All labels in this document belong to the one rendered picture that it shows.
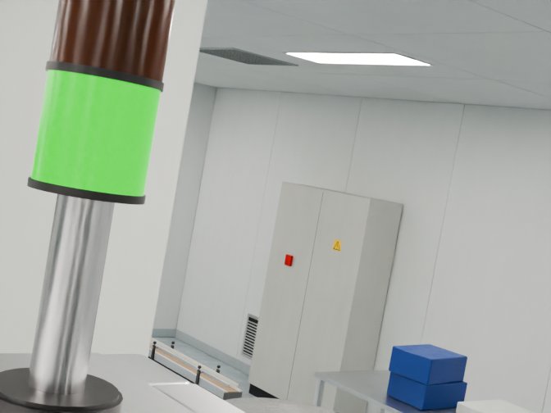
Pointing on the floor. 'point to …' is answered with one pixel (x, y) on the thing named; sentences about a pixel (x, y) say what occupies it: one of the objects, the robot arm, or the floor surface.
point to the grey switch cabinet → (323, 293)
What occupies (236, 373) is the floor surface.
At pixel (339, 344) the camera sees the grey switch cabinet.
